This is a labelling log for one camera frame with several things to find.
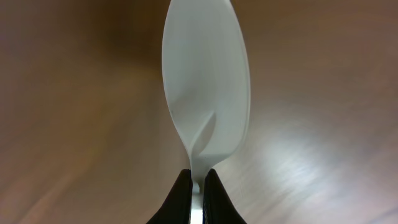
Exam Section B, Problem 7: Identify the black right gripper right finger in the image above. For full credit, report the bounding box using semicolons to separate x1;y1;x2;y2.
203;169;246;224

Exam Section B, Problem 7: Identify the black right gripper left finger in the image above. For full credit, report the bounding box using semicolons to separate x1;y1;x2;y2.
147;169;193;224

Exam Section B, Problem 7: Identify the white plastic spoon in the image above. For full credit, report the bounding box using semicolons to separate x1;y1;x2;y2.
162;0;251;223

